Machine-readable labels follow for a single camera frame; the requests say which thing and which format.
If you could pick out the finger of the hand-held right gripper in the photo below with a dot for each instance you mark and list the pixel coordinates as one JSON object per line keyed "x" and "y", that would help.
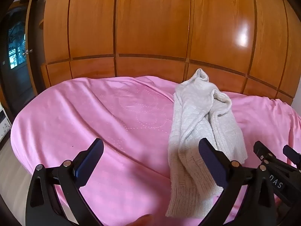
{"x": 292, "y": 156}
{"x": 261, "y": 150}

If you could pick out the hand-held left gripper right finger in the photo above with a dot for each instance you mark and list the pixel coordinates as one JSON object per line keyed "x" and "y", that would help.
{"x": 211, "y": 167}

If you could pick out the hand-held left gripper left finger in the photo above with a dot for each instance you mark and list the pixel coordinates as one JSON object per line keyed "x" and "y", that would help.
{"x": 89, "y": 164}

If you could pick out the white knit sweater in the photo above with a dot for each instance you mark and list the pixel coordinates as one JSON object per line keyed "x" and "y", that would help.
{"x": 192, "y": 122}

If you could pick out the pink blanket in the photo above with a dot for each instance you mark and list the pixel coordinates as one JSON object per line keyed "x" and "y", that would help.
{"x": 70, "y": 122}

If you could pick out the white appliance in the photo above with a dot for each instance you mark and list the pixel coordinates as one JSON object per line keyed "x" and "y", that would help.
{"x": 3, "y": 122}

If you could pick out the dark door with glass pane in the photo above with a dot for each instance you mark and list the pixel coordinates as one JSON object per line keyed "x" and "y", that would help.
{"x": 18, "y": 80}

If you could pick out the wooden wardrobe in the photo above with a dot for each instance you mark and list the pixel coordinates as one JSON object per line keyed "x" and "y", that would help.
{"x": 152, "y": 28}

